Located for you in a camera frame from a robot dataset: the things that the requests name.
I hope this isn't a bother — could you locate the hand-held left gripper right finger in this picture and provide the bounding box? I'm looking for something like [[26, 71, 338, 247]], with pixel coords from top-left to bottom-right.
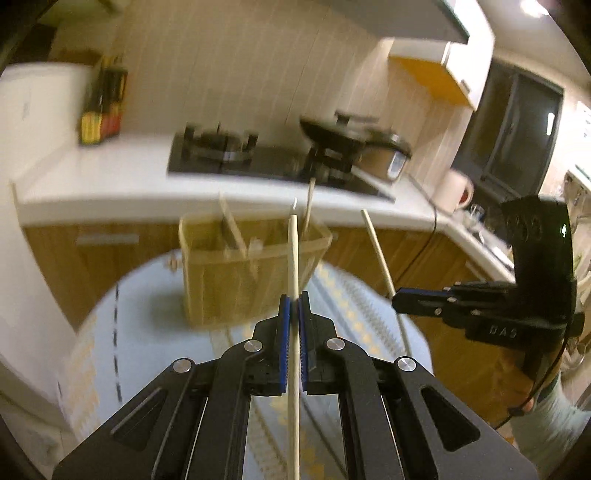
[[298, 291, 539, 480]]

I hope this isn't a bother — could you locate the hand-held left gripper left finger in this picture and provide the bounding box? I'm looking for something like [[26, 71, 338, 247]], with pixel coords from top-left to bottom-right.
[[52, 295, 293, 480]]

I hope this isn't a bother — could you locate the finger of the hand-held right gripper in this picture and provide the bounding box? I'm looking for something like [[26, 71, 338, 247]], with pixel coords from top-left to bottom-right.
[[392, 284, 516, 325]]

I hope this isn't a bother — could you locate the wooden chopstick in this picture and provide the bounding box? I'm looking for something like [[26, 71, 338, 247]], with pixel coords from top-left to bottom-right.
[[286, 212, 302, 480], [360, 209, 413, 358], [300, 178, 317, 241]]

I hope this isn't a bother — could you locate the woven bamboo utensil basket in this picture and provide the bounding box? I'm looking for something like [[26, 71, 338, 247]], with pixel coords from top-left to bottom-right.
[[178, 194, 334, 329]]

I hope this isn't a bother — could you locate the person's right forearm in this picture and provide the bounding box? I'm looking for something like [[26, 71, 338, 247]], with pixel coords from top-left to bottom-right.
[[508, 369, 591, 467]]

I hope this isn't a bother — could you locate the person's right hand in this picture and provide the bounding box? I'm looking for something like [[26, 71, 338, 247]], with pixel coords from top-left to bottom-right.
[[501, 346, 539, 414]]

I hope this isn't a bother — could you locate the white electric kettle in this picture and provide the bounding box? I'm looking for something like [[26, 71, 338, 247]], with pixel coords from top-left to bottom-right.
[[436, 168, 475, 213]]

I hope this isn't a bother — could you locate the dark window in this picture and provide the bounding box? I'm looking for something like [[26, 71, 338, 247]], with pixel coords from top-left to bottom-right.
[[450, 60, 567, 200]]

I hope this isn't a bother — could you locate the silver rice cooker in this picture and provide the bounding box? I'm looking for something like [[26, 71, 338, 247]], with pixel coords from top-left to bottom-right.
[[355, 129, 413, 184]]

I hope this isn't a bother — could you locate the black gas stove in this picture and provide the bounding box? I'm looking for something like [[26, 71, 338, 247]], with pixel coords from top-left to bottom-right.
[[167, 122, 398, 202]]

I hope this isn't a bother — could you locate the black wok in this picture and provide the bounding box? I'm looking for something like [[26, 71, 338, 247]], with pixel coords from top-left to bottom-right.
[[299, 111, 385, 160]]

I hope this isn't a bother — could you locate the wooden kitchen counter cabinet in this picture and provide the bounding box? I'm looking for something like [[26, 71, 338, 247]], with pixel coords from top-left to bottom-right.
[[11, 134, 520, 430]]

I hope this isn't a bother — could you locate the white refrigerator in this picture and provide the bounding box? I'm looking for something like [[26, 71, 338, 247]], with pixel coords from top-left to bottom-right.
[[0, 62, 99, 432]]

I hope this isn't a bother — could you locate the range hood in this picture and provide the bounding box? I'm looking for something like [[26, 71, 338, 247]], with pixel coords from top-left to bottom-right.
[[318, 0, 472, 45]]

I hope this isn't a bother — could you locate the yellow red carton box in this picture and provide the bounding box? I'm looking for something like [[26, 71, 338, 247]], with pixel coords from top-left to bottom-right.
[[78, 53, 131, 147]]

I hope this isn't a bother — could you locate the black kettle cable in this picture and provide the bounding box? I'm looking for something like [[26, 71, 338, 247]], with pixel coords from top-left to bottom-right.
[[397, 198, 439, 283]]

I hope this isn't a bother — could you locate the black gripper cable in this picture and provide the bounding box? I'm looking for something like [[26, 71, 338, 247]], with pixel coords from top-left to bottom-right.
[[505, 314, 583, 416]]

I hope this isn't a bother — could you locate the silver cabinet handle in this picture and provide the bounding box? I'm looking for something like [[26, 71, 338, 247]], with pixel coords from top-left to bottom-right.
[[76, 233, 140, 246]]

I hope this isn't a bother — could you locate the white yellow wall cabinet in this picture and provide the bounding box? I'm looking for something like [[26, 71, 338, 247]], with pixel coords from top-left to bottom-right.
[[388, 0, 498, 112]]

